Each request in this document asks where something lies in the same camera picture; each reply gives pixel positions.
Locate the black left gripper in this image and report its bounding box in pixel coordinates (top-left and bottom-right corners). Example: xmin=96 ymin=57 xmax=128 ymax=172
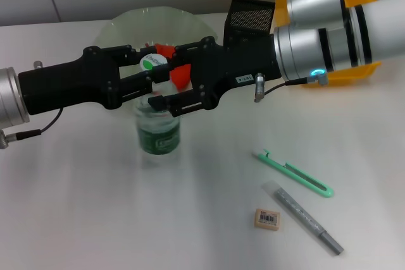
xmin=18 ymin=44 xmax=170 ymax=116

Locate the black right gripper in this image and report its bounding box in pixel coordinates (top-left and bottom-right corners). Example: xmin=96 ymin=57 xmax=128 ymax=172
xmin=147 ymin=35 xmax=282 ymax=118

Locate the clear green-label water bottle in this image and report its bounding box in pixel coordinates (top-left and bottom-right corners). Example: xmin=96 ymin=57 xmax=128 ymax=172
xmin=134 ymin=53 xmax=182 ymax=157

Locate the mint green utility knife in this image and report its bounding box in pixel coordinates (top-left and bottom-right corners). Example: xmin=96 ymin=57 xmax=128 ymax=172
xmin=252 ymin=149 xmax=335 ymax=199

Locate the green glass fruit plate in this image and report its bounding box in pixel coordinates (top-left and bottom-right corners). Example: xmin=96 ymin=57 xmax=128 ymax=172
xmin=94 ymin=6 xmax=219 ymax=94

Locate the black mesh pen holder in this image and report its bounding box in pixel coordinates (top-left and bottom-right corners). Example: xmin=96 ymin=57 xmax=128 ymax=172
xmin=223 ymin=0 xmax=276 ymax=46

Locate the beige eraser with barcode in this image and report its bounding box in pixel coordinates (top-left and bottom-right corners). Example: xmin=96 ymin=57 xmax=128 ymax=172
xmin=254 ymin=208 xmax=281 ymax=231

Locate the grey marker pen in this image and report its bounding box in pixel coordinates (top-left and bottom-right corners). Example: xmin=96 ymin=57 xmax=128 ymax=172
xmin=261 ymin=180 xmax=345 ymax=255

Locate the yellow plastic bin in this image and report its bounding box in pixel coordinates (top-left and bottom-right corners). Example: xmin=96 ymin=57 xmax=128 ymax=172
xmin=273 ymin=0 xmax=382 ymax=89

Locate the grey right arm cable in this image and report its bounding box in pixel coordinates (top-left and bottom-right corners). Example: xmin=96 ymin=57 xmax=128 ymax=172
xmin=254 ymin=70 xmax=330 ymax=103

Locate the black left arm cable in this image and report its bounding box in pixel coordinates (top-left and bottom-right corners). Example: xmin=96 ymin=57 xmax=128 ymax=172
xmin=0 ymin=108 xmax=64 ymax=149

